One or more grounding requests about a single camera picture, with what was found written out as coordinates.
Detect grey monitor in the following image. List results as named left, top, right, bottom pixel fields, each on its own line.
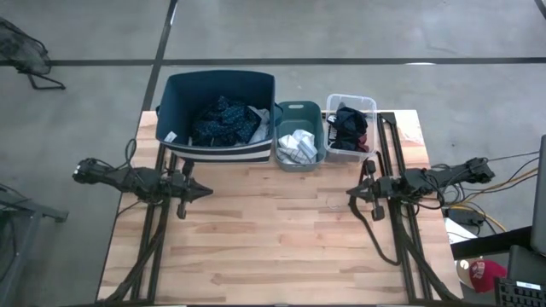
left=530, top=134, right=546, bottom=258

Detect black keyboard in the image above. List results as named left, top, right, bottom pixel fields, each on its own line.
left=494, top=276, right=546, bottom=307

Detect black mesh chair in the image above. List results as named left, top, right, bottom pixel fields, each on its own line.
left=0, top=16, right=67, bottom=91

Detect black aluminium frame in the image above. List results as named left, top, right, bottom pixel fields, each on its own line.
left=375, top=111, right=464, bottom=306
left=96, top=142, right=180, bottom=306

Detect white blue striped cloth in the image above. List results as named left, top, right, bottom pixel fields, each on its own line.
left=293, top=129, right=320, bottom=163

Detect black box device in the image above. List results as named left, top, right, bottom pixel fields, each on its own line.
left=506, top=244, right=546, bottom=286

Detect grey metal desk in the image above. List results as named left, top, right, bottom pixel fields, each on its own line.
left=0, top=183, right=70, bottom=307

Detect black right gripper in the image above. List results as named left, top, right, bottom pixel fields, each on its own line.
left=346, top=159, right=400, bottom=222

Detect navy white striped fabric bin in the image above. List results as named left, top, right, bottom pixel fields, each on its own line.
left=154, top=70, right=283, bottom=165

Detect white knit cloth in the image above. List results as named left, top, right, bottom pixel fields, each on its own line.
left=276, top=132, right=308, bottom=165

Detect teal plastic basket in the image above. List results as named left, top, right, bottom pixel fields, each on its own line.
left=274, top=100, right=328, bottom=172

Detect navy dotted shirt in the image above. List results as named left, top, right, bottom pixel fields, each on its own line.
left=189, top=96, right=262, bottom=148

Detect light blue shirt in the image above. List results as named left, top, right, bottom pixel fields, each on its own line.
left=245, top=105, right=272, bottom=146

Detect clear plastic container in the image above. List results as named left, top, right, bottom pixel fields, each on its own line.
left=322, top=93, right=380, bottom=165

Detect red cap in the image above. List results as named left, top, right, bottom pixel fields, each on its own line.
left=455, top=257, right=508, bottom=294

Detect slate blue drawstring shorts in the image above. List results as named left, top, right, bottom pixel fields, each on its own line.
left=334, top=106, right=369, bottom=151

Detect white paper sheet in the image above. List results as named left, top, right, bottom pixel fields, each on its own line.
left=443, top=217, right=479, bottom=245

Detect navy briefs lettered waistband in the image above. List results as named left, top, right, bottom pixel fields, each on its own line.
left=326, top=113, right=341, bottom=146

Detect black power adapter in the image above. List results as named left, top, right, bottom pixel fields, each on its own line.
left=445, top=207, right=486, bottom=227

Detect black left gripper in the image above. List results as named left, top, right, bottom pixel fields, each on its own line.
left=170, top=158, right=214, bottom=220

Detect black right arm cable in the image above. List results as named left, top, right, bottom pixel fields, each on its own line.
left=348, top=199, right=404, bottom=268

